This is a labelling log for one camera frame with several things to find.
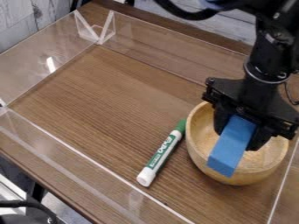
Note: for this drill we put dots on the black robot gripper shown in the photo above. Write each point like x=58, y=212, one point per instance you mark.
x=253, y=98

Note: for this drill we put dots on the brown wooden bowl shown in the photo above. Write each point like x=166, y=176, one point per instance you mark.
x=257, y=165

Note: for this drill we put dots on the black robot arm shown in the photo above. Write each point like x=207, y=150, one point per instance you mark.
x=277, y=46

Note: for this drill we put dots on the green and white marker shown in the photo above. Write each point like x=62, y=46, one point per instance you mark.
x=155, y=163

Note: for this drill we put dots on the clear acrylic tray walls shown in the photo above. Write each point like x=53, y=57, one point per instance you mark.
x=94, y=90

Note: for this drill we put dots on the black table leg bracket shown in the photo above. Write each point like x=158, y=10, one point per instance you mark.
x=41, y=213

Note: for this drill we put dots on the blue rectangular block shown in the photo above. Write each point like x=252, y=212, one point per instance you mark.
x=231, y=145

